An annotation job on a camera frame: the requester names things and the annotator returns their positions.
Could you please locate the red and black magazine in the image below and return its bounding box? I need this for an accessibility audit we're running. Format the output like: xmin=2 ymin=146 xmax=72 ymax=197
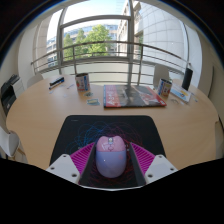
xmin=102 ymin=84 xmax=168 ymax=109

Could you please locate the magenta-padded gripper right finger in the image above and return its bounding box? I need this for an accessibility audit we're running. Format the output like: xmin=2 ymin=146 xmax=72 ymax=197
xmin=128 ymin=142 xmax=179 ymax=187

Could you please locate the black whiteboard eraser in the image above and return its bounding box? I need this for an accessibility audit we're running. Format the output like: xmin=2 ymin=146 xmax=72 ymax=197
xmin=49 ymin=76 xmax=65 ymax=87

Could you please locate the white mug with red print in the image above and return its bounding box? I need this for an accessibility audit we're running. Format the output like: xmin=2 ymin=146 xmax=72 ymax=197
xmin=75 ymin=73 xmax=91 ymax=92

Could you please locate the small blue and white box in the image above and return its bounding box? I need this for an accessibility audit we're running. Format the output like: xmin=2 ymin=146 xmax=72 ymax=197
xmin=157 ymin=78 xmax=173 ymax=98

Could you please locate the black mouse pad, coloured print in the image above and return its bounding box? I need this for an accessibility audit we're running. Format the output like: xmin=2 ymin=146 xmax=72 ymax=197
xmin=49 ymin=114 xmax=167 ymax=189

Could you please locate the white and blue leaflet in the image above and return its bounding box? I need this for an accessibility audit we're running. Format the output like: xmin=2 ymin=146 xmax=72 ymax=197
xmin=170 ymin=83 xmax=193 ymax=104

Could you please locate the black and white office printer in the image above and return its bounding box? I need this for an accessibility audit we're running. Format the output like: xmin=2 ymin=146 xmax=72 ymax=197
xmin=0 ymin=73 xmax=25 ymax=118

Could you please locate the grey window frame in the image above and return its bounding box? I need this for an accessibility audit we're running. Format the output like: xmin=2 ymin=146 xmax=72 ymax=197
xmin=56 ymin=1 xmax=136 ymax=84

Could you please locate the pink and lilac computer mouse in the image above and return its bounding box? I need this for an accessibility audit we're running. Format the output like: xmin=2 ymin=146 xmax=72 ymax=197
xmin=95 ymin=134 xmax=128 ymax=179

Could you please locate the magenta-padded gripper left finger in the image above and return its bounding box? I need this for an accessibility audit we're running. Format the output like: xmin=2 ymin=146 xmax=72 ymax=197
xmin=45 ymin=142 xmax=97 ymax=187

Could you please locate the white chair with wooden legs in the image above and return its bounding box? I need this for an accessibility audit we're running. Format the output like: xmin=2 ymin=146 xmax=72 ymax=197
xmin=0 ymin=125 xmax=28 ymax=163

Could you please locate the grey metal balcony railing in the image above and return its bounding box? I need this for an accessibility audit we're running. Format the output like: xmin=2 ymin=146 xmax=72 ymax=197
xmin=30 ymin=40 xmax=191 ymax=86

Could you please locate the blue marker pen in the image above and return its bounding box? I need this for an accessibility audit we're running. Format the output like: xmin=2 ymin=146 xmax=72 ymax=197
xmin=48 ymin=81 xmax=66 ymax=91

